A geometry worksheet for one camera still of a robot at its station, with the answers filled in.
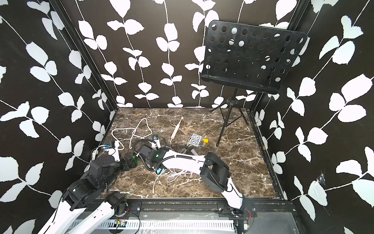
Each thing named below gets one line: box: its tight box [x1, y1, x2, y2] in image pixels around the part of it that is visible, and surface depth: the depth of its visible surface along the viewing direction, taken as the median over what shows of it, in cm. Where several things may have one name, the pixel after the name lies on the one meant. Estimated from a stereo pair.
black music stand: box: [200, 19, 309, 147], surface depth 64 cm
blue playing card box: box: [188, 133, 203, 148], surface depth 100 cm
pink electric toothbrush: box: [170, 116, 184, 143], surface depth 106 cm
